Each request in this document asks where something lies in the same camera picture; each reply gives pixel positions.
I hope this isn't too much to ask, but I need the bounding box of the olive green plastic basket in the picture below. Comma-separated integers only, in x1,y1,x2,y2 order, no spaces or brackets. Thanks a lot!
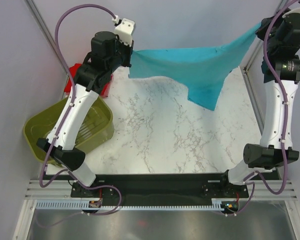
23,98,114,163

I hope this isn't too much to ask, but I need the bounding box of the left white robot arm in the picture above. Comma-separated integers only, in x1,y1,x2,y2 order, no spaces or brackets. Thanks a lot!
36,30,134,197

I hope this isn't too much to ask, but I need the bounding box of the right aluminium frame post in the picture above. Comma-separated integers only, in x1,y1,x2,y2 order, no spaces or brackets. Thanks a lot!
239,0,288,73

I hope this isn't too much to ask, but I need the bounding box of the left aluminium frame post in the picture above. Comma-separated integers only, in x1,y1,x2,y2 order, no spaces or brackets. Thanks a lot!
24,0,66,71

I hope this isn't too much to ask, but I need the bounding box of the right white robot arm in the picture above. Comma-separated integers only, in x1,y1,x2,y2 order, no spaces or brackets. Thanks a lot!
219,0,300,197

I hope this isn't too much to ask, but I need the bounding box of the folded red t shirt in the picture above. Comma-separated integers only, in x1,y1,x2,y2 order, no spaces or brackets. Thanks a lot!
63,63,114,98

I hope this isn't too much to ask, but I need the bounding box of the aluminium rail profile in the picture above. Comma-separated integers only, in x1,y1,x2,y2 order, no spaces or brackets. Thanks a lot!
25,180,72,200

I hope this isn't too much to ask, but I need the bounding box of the aluminium frame post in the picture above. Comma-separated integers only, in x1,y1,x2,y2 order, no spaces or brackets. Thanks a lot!
239,0,288,73
24,0,66,71

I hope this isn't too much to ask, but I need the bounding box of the teal t shirt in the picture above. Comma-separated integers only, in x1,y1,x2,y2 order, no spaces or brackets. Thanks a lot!
129,23,261,111

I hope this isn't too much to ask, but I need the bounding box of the white slotted cable duct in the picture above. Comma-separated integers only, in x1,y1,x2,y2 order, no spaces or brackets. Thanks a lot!
35,198,241,211

